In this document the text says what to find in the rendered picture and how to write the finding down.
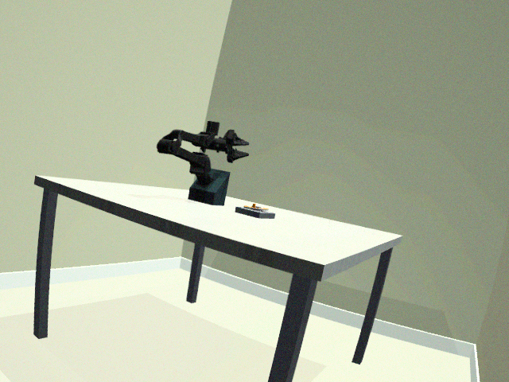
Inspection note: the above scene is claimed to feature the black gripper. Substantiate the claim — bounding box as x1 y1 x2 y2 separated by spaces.
215 129 249 163

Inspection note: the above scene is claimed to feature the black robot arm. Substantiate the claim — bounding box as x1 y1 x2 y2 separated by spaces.
157 121 220 188

